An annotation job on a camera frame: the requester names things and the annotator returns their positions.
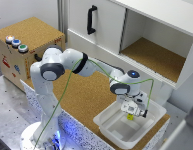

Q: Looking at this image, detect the black door handle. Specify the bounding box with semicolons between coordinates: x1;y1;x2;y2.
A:
86;4;98;36

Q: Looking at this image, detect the green button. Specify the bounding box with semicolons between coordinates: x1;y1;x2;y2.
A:
17;43;30;54

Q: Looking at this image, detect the white cabinet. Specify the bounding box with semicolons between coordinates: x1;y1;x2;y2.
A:
65;0;193;107

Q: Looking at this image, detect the green cable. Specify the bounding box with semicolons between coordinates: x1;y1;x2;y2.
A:
31;58;155;150

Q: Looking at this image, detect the red button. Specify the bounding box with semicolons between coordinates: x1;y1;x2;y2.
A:
5;35;16;45

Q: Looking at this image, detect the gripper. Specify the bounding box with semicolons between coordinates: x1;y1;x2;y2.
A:
119;93;149;119

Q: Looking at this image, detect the white sliding door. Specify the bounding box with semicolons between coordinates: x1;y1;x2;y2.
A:
67;0;127;56

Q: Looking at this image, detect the white plastic box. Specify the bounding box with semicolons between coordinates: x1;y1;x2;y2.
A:
92;96;168;150

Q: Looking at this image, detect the wooden drawer box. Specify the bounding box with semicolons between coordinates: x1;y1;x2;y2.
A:
0;16;67;92

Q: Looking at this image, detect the yellow block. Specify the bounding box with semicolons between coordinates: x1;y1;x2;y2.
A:
126;113;135;122

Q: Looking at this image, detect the black drawer handle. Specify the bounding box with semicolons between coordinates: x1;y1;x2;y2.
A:
33;53;43;63

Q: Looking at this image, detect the blue button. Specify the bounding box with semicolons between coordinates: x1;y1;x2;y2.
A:
10;38;22;48

